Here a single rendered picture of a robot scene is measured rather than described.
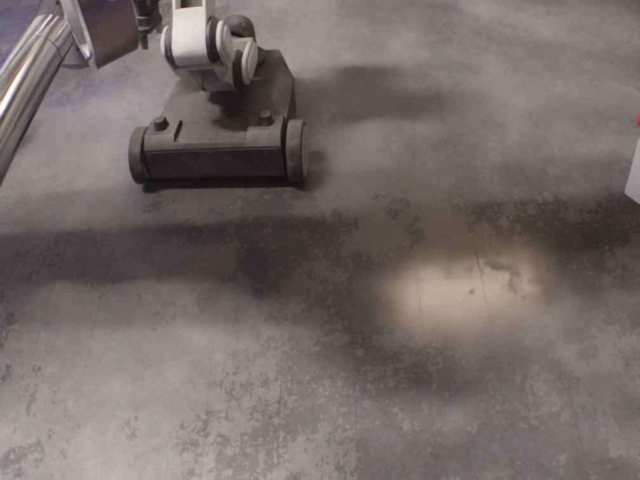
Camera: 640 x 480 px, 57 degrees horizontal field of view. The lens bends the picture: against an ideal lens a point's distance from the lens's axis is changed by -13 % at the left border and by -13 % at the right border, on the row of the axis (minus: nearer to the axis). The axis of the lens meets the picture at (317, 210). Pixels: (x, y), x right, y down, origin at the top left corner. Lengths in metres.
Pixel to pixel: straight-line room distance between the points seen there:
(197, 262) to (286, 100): 0.65
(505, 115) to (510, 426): 1.29
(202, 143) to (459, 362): 1.04
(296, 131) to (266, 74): 0.42
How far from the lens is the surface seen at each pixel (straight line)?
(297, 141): 2.07
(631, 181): 0.83
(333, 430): 1.61
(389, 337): 1.76
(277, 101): 2.28
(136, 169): 2.21
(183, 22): 1.92
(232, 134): 2.12
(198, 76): 2.15
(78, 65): 1.37
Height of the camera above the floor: 1.43
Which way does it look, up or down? 43 degrees down
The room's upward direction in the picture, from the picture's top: 6 degrees counter-clockwise
